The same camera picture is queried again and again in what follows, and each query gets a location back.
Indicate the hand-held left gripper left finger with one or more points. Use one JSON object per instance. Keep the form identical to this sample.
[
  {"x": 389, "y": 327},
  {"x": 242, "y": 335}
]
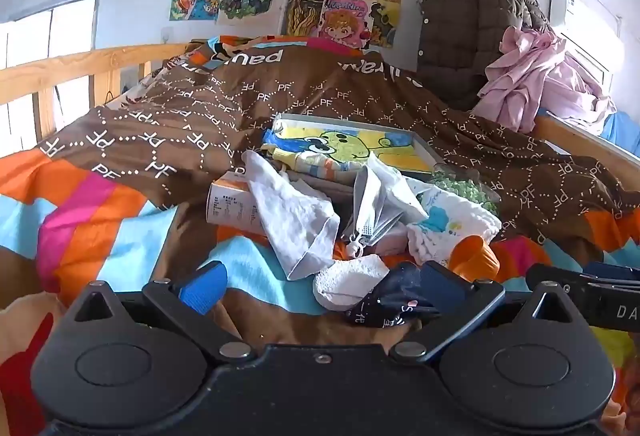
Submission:
[{"x": 202, "y": 288}]

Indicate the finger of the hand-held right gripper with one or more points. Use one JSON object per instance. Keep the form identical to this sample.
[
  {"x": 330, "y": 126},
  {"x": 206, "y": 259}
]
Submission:
[{"x": 575, "y": 277}]

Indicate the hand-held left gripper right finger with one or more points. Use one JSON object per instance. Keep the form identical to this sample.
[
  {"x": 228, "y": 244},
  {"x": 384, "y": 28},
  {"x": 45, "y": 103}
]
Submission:
[{"x": 440, "y": 288}]

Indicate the orange cup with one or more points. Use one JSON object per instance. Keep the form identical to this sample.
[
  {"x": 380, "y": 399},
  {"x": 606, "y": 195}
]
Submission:
[{"x": 472, "y": 258}]

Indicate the navy printed cloth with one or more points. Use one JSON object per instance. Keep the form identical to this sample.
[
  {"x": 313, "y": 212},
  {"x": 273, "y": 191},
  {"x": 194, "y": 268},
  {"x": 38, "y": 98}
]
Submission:
[{"x": 390, "y": 303}]

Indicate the white knit cloth blue print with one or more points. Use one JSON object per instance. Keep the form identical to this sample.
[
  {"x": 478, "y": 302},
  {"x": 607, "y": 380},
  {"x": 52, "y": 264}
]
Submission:
[{"x": 450, "y": 228}]

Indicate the white gauze cloth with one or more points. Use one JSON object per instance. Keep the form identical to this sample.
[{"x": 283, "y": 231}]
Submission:
[{"x": 350, "y": 281}]

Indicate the grey garment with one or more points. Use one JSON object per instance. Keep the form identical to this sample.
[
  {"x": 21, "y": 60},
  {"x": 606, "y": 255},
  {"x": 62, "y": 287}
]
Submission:
[{"x": 370, "y": 216}]

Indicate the grey sock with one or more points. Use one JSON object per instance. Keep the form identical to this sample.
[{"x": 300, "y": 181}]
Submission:
[{"x": 295, "y": 226}]

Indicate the white teal printed face mask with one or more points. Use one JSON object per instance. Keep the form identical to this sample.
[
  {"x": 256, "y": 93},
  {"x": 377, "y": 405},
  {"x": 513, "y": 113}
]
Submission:
[{"x": 395, "y": 186}]

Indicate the yellow blue striped cloth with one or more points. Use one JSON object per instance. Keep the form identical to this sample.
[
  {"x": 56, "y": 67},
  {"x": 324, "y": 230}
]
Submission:
[{"x": 280, "y": 150}]

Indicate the pastel patched sock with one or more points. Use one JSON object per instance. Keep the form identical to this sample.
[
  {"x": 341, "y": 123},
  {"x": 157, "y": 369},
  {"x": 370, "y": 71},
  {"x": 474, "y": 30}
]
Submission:
[{"x": 325, "y": 165}]

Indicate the grey tray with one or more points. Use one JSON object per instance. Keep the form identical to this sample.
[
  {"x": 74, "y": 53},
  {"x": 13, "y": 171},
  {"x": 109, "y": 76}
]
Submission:
[{"x": 345, "y": 121}]

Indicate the white red medicine box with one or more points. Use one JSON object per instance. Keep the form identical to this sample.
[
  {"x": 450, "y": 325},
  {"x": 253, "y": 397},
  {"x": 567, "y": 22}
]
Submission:
[{"x": 230, "y": 211}]

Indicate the glass jar of green stars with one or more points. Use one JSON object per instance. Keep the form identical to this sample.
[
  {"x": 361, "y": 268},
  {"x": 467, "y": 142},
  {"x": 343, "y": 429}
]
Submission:
[{"x": 460, "y": 188}]

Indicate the wooden bed end board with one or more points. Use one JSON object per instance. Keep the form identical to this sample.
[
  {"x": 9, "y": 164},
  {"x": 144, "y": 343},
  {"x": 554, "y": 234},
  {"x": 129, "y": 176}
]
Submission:
[{"x": 565, "y": 130}]

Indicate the colourful cartoon drawing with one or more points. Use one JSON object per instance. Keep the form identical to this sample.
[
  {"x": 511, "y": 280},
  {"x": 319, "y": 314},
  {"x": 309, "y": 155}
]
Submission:
[{"x": 360, "y": 143}]

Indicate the brown printed blanket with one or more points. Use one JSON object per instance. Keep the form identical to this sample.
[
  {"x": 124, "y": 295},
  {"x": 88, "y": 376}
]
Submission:
[{"x": 200, "y": 105}]

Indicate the beige printed bedsheet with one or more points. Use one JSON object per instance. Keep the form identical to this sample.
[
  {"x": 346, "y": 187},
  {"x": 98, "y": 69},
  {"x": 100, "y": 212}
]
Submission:
[{"x": 20, "y": 356}]

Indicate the pink garment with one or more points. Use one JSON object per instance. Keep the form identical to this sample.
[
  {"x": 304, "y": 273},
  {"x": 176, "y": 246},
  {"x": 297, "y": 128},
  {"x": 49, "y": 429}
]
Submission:
[{"x": 525, "y": 75}]

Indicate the brown quilted jacket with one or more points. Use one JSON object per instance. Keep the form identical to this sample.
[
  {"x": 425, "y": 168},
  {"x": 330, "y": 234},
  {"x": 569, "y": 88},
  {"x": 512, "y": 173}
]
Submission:
[{"x": 465, "y": 25}]

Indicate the white air conditioner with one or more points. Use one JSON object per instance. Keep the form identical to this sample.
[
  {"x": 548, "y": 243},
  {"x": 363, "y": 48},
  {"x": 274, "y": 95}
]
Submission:
[{"x": 567, "y": 8}]

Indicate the pink blond character poster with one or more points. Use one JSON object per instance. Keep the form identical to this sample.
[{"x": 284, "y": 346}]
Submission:
[{"x": 347, "y": 23}]

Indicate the orange landscape poster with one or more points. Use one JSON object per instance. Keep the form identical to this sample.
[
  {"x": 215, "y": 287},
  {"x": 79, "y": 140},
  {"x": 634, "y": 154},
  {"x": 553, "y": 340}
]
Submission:
[{"x": 382, "y": 0}]

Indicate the window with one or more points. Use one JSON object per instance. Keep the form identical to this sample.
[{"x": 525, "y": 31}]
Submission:
[{"x": 70, "y": 25}]

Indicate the white wall socket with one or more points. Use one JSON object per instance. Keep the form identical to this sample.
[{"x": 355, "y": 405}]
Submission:
[{"x": 167, "y": 34}]

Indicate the wooden bed side rail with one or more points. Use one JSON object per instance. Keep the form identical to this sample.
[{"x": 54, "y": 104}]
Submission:
[{"x": 75, "y": 63}]

